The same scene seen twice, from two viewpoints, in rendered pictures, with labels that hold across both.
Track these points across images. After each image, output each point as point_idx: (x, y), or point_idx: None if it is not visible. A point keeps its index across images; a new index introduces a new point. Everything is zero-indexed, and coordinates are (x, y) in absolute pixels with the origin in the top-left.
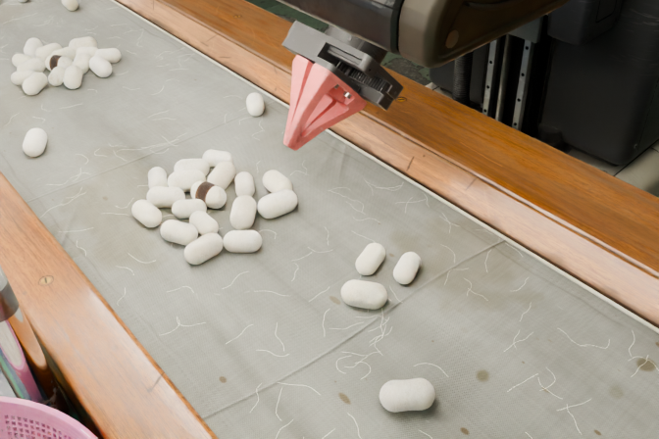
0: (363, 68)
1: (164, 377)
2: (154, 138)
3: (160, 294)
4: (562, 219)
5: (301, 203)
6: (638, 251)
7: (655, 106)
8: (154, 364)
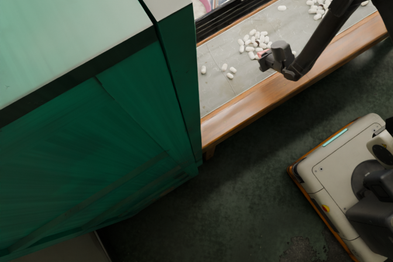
0: (257, 59)
1: (210, 36)
2: (282, 32)
3: (232, 36)
4: (234, 103)
5: (253, 61)
6: (224, 113)
7: (362, 227)
8: (213, 34)
